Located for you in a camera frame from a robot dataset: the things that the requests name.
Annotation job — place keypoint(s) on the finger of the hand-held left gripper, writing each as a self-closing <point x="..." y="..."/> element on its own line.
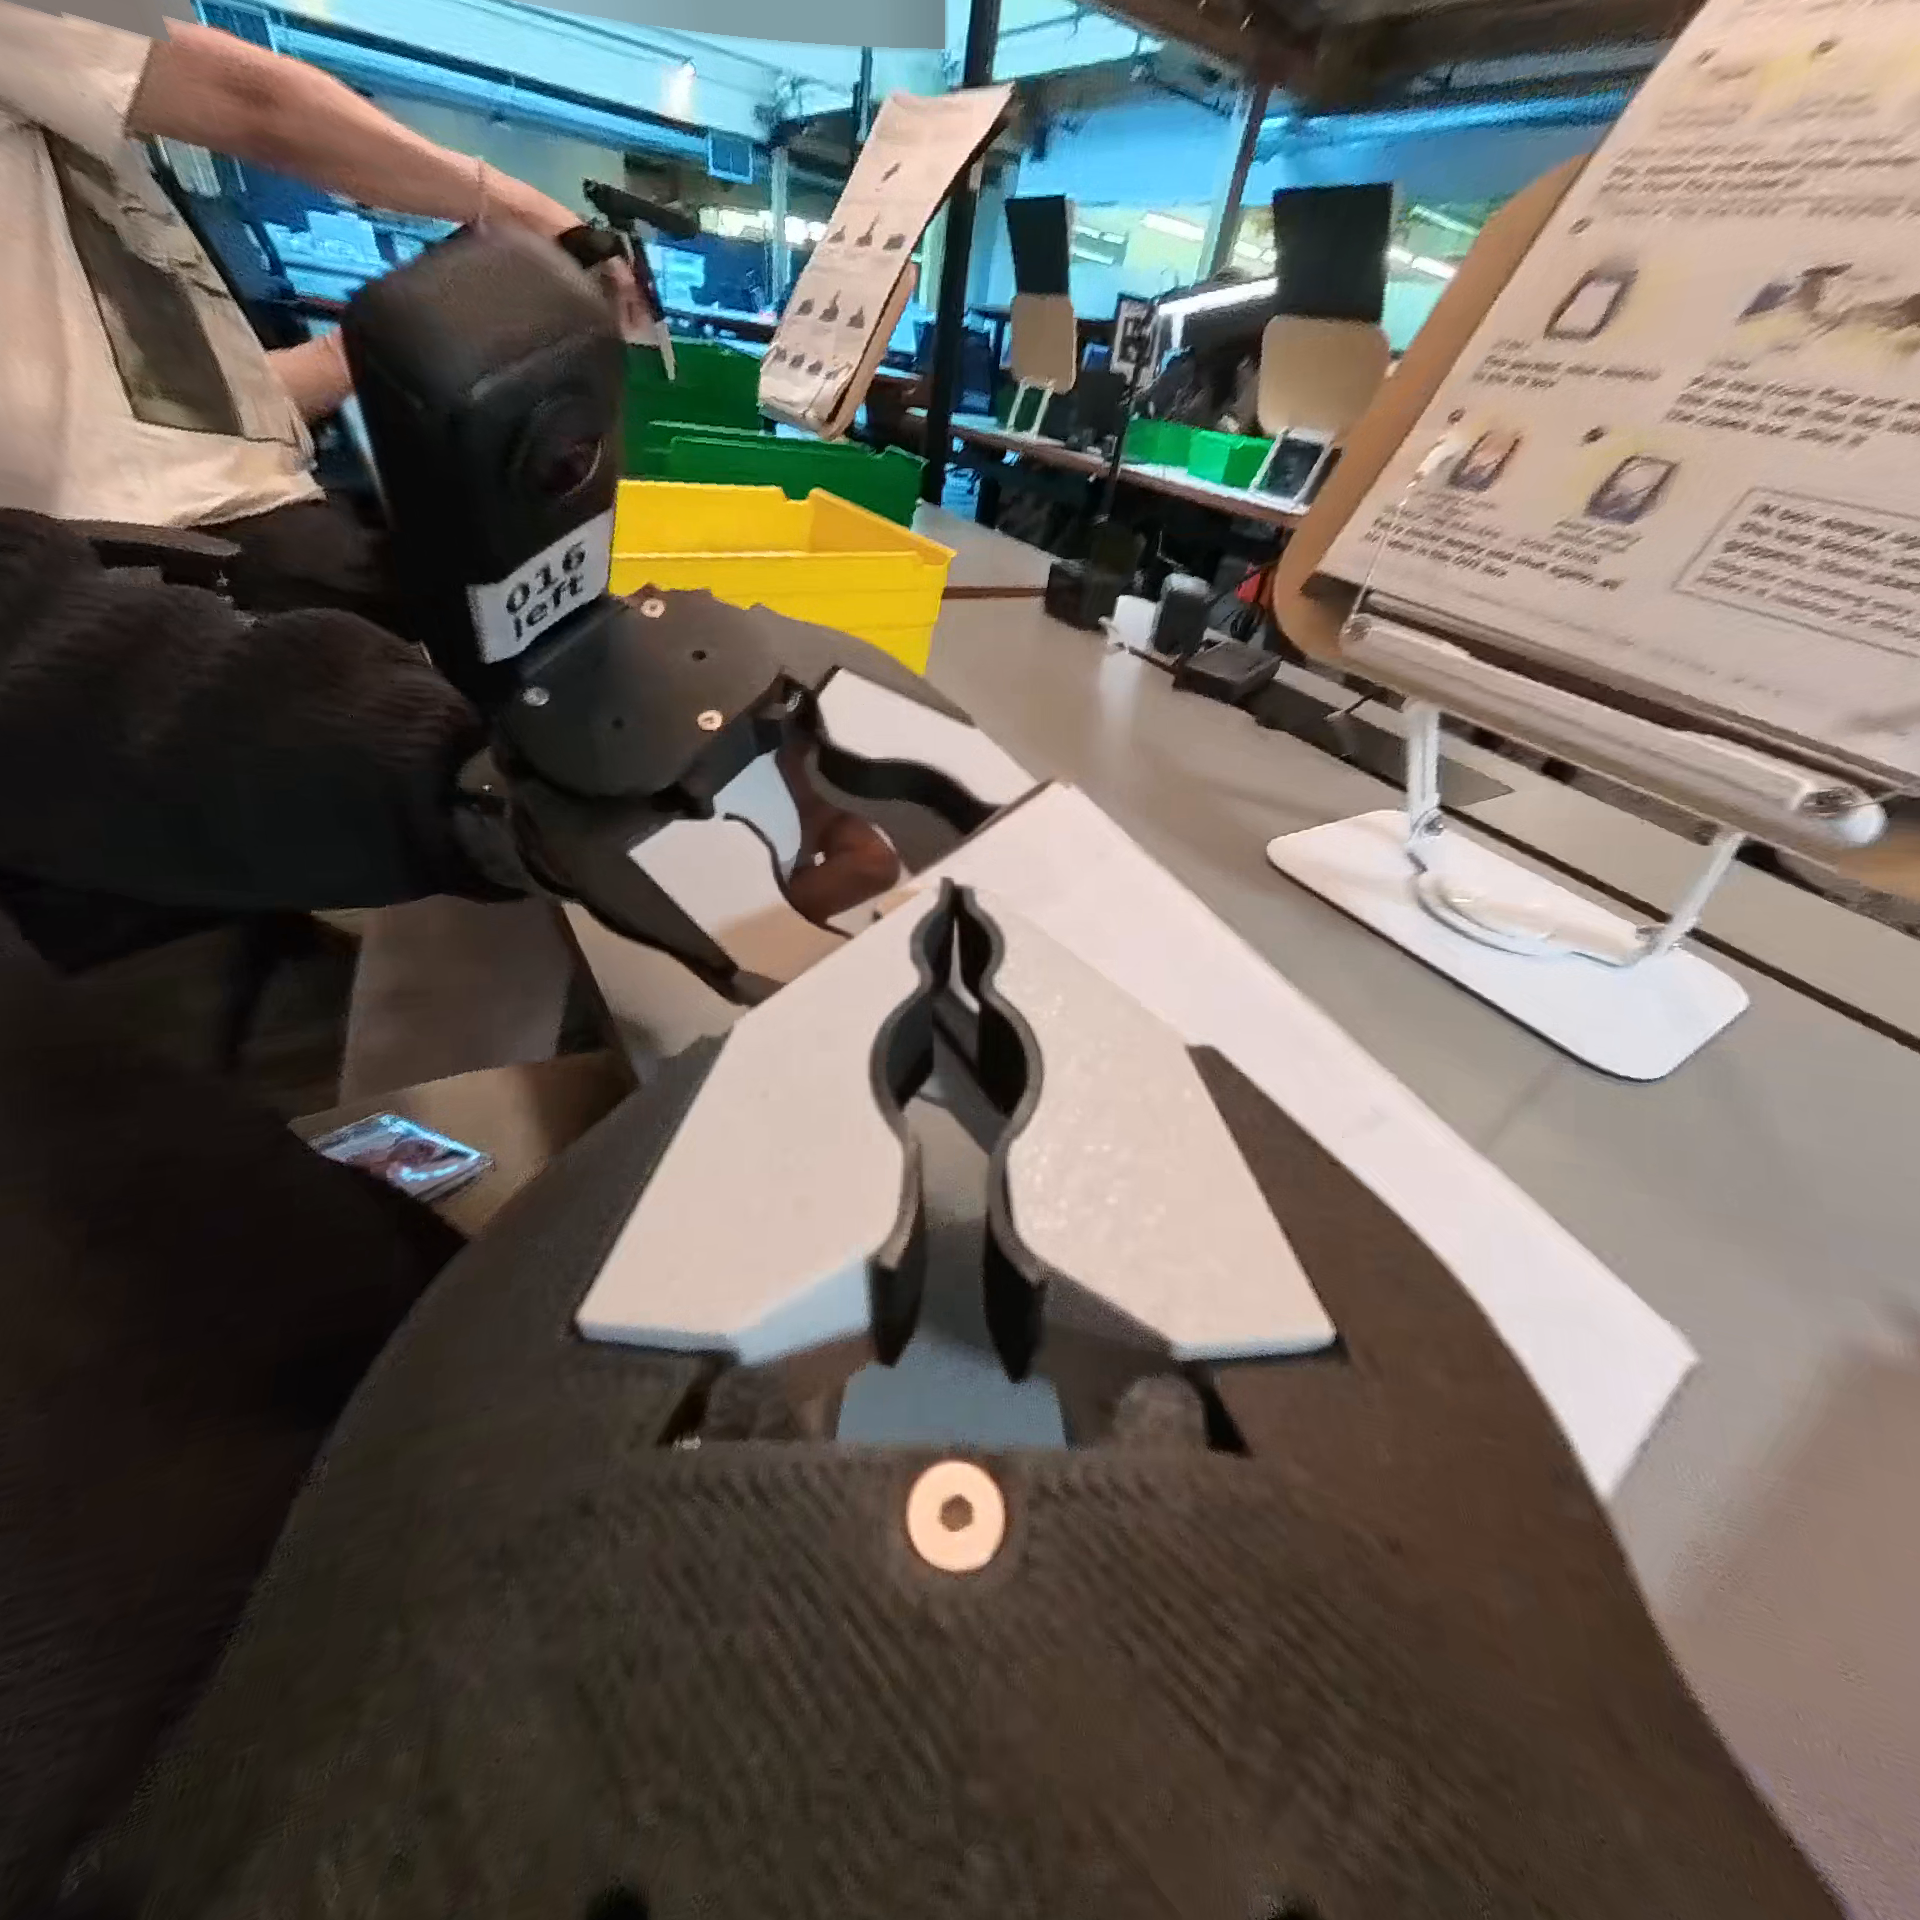
<point x="704" y="869"/>
<point x="931" y="743"/>

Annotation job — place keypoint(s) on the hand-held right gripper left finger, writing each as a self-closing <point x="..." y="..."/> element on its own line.
<point x="751" y="1202"/>

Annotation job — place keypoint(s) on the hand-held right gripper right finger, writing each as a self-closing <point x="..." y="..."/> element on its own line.
<point x="1171" y="1202"/>

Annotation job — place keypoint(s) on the white cardboard mailer box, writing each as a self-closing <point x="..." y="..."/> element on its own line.
<point x="1348" y="1185"/>

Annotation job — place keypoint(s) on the person's left forearm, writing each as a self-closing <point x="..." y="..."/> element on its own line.
<point x="195" y="721"/>

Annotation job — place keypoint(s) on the another person's forearm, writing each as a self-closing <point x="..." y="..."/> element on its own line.
<point x="307" y="377"/>
<point x="329" y="130"/>

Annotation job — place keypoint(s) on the grey desk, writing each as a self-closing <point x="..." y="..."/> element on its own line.
<point x="1723" y="1202"/>

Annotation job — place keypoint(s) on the person's left hand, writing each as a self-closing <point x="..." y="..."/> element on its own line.
<point x="839" y="878"/>

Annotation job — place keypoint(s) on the small black box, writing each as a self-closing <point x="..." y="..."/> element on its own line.
<point x="1089" y="594"/>

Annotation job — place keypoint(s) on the yellow plastic bin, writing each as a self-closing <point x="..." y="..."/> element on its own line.
<point x="751" y="579"/>

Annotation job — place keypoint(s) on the black handheld device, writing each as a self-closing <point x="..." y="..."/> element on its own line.
<point x="628" y="226"/>

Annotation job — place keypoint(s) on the green plastic bin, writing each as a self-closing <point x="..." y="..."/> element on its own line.
<point x="779" y="465"/>

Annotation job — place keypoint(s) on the tan cardboard box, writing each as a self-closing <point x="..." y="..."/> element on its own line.
<point x="480" y="1051"/>

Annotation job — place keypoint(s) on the black power adapter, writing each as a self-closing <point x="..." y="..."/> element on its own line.
<point x="1228" y="671"/>

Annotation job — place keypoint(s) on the small photo card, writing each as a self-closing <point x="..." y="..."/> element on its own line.
<point x="405" y="1156"/>

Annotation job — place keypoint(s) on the tan board document stand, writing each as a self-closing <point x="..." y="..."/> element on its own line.
<point x="869" y="254"/>

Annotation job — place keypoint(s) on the white document stand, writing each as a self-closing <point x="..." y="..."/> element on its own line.
<point x="1576" y="991"/>

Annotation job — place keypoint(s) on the person's black sweater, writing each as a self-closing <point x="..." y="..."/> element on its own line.
<point x="148" y="1426"/>

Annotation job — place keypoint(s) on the printed instruction sheet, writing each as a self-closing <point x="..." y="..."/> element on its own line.
<point x="1723" y="377"/>

